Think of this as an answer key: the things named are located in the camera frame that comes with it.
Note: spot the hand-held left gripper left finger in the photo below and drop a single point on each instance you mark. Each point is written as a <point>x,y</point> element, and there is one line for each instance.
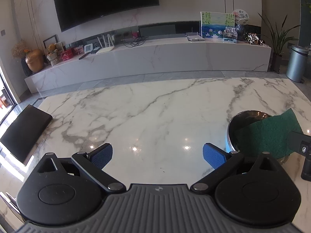
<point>102,155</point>

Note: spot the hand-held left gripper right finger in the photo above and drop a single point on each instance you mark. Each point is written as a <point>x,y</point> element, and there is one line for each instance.
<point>215,156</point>

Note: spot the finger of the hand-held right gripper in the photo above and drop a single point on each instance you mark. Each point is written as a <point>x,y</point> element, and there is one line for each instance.
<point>301,142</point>

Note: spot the stainless steel bowl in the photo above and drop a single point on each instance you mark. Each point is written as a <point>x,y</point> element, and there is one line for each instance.
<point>233,128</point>

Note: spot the green scouring pad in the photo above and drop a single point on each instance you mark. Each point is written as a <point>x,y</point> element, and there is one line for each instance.
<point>264,136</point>

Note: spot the silver trash can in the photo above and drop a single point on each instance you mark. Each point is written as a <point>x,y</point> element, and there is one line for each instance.
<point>296,63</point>

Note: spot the black remote control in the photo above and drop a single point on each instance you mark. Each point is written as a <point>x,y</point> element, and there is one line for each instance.
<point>82,56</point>

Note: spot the potted green plant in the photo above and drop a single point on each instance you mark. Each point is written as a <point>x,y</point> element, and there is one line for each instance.
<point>278,41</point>

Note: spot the white wifi router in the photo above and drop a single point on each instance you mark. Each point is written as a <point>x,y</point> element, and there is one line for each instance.
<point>105,49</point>

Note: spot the red gift box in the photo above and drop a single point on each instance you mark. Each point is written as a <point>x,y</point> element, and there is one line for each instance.
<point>66,55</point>

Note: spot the marble television console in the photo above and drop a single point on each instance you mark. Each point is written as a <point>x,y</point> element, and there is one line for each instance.
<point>145,58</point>

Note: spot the pink printed box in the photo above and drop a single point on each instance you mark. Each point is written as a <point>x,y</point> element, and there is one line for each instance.
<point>78,50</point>

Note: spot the white desk clock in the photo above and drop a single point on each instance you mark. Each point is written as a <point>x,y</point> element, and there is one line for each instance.
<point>89,48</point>

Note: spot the black white toy cars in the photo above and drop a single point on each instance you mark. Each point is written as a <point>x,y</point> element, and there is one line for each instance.
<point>254,39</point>

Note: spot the brown teddy bear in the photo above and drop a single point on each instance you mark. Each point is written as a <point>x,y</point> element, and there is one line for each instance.
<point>52,52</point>

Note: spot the gold round vase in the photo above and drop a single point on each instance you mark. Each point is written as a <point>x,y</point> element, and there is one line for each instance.
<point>35,62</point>

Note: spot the dark glass jar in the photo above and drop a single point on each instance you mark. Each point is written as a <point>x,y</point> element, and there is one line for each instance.
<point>240,32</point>

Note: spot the water lily painting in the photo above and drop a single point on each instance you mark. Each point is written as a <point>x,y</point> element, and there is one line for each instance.
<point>216,23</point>

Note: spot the dried flower bunch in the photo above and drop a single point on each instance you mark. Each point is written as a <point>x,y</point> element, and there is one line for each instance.
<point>19,49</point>

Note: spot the round paper fan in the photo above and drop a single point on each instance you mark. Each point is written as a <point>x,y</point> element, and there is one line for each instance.
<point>240,17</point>

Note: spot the black flat-screen television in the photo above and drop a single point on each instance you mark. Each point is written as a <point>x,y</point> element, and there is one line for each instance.
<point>104,2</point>

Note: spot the small photo frame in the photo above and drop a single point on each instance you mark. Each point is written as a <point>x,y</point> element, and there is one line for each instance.
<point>229,35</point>

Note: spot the black picture frame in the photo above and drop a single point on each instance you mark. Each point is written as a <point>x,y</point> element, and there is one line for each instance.
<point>47,40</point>

